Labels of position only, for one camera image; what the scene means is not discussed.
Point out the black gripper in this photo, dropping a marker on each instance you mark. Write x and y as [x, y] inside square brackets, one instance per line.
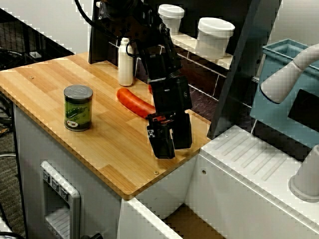
[172, 94]

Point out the green labelled tin can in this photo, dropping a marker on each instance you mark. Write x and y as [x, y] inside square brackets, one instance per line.
[77, 112]

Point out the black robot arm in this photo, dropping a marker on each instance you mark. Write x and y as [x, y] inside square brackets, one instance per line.
[159, 64]

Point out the white toy sink unit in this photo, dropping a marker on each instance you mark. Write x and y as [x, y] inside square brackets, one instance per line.
[249, 159]

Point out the red toy chili pepper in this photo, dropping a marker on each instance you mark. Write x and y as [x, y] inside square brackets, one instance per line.
[150, 89]

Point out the orange toy sausage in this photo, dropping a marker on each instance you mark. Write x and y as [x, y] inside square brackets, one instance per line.
[132, 102]

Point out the black shelf with tiled backsplash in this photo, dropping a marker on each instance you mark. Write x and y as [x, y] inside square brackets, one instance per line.
[236, 87]

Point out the white plastic bottle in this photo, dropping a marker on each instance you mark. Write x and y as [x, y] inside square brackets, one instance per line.
[125, 67]

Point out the teal plastic container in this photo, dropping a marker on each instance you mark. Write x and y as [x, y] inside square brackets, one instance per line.
[271, 117]

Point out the large white lidded jar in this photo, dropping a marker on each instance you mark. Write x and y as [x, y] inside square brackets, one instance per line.
[214, 37]

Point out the small white lidded jar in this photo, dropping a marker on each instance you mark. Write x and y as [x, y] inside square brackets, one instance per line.
[173, 17]

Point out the white toy faucet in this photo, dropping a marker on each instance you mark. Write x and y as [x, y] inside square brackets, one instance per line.
[281, 82]

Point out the grey appliance control panel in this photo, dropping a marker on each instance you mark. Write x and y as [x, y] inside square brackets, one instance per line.
[59, 194]

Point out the black rectangular panel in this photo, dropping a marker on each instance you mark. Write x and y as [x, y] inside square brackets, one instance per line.
[305, 109]

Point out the white kitchen cabinet body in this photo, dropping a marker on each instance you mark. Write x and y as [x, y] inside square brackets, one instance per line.
[30, 154]

